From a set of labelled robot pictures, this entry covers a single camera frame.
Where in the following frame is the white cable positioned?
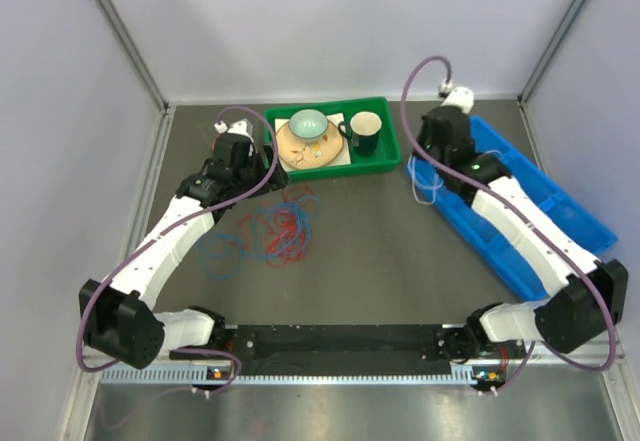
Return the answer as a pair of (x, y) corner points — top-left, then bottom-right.
(408, 149), (501, 207)

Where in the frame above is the grey slotted cable duct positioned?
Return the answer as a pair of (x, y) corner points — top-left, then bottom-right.
(100, 364), (477, 386)

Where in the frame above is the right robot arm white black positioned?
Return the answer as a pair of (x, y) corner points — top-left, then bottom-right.
(415, 105), (629, 357)

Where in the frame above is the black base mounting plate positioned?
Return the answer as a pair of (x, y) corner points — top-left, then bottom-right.
(169, 323), (533, 377)

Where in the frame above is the peach ceramic plate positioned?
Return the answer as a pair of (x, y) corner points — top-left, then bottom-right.
(276, 119), (346, 170)

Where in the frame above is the light blue ceramic bowl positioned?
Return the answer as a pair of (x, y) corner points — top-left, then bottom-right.
(288, 109), (329, 141)

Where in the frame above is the green plastic tray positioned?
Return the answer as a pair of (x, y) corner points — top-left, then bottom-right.
(264, 97), (402, 182)

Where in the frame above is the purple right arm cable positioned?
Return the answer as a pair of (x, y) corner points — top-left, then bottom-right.
(400, 56), (619, 396)

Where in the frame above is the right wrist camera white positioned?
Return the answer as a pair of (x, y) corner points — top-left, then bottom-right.
(438, 81), (475, 114)

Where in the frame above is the blue cable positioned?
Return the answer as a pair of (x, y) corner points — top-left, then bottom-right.
(195, 195), (321, 282)

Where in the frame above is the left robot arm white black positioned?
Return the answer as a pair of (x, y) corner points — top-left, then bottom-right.
(76, 120), (288, 369)

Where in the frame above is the dark green mug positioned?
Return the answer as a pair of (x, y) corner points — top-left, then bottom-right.
(338, 111), (382, 156)

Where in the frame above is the blue plastic divided bin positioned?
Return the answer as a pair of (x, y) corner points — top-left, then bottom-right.
(404, 114), (619, 301)

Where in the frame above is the red cable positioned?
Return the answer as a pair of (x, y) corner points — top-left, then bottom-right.
(237, 183), (314, 263)

